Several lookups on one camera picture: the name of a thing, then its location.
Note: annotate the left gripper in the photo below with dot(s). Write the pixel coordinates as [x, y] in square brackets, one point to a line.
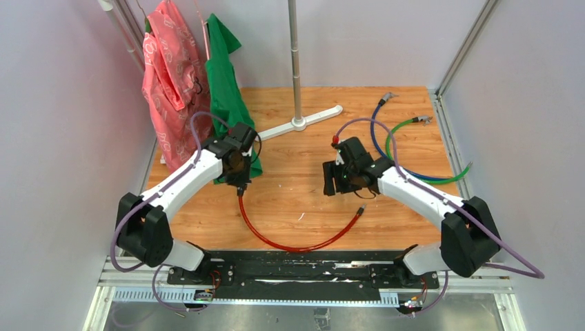
[234, 181]

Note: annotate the aluminium frame rail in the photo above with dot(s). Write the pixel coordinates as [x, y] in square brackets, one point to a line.
[147, 284]

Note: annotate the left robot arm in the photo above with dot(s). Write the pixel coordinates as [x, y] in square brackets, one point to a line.
[143, 221]

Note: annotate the blue cable lock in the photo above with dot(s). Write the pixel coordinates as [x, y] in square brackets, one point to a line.
[425, 119]

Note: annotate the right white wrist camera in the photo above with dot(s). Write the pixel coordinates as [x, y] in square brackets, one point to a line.
[339, 160]

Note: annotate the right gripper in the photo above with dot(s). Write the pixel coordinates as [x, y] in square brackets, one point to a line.
[332, 170]

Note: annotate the pink patterned garment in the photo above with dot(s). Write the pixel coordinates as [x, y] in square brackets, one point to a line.
[175, 85]

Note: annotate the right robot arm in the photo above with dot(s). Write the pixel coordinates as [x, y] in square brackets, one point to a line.
[467, 229]

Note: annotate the white clothes rack stand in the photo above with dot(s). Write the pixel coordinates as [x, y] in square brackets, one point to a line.
[299, 122]

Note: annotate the green t-shirt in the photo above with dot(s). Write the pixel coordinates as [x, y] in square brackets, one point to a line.
[226, 101]

